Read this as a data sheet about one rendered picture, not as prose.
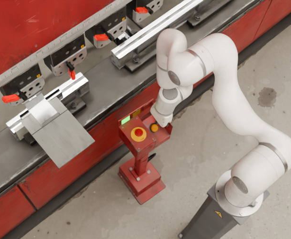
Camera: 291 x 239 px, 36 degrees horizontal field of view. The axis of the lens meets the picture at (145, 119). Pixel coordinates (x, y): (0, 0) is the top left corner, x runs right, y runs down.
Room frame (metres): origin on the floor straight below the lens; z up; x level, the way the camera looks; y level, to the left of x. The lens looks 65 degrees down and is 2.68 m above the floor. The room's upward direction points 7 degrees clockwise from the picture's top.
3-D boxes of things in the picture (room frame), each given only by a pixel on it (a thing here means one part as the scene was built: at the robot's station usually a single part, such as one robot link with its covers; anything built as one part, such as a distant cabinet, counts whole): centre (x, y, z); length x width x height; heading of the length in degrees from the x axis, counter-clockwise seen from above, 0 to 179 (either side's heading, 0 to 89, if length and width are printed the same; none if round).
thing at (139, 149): (0.83, 0.00, 0.75); 0.20 x 0.16 x 0.18; 133
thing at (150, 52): (1.17, 0.01, 0.89); 0.30 x 0.05 x 0.03; 138
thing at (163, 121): (0.83, -0.07, 0.95); 0.10 x 0.07 x 0.11; 43
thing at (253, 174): (0.48, -0.38, 1.30); 0.19 x 0.12 x 0.24; 135
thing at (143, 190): (0.80, -0.03, 0.06); 0.25 x 0.20 x 0.12; 43
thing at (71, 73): (0.84, 0.31, 1.20); 0.04 x 0.02 x 0.10; 48
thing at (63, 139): (0.67, 0.35, 1.00); 0.26 x 0.18 x 0.01; 48
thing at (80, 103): (0.76, 0.39, 0.89); 0.30 x 0.05 x 0.03; 138
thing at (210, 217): (0.50, -0.40, 0.50); 0.18 x 0.18 x 1.00; 51
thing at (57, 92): (0.78, 0.44, 0.98); 0.20 x 0.03 x 0.03; 138
